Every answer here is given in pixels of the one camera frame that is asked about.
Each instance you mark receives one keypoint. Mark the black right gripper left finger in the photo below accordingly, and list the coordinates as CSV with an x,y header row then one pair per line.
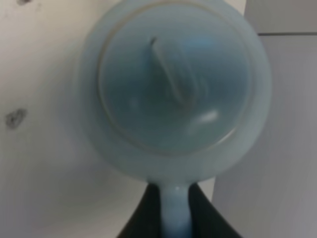
x,y
145,222

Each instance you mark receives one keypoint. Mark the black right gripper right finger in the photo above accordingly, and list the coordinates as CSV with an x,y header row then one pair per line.
x,y
207,222

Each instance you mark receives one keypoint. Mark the light blue porcelain teapot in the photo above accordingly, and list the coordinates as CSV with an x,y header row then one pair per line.
x,y
172,92

